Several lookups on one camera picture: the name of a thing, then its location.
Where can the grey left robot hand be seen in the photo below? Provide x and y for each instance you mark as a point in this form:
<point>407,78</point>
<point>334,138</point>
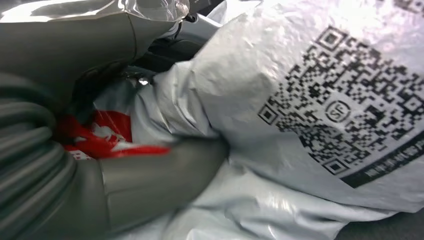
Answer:
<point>66,43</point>

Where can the white red-printed courier package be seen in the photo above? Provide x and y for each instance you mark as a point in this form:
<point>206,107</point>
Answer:
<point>251,109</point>

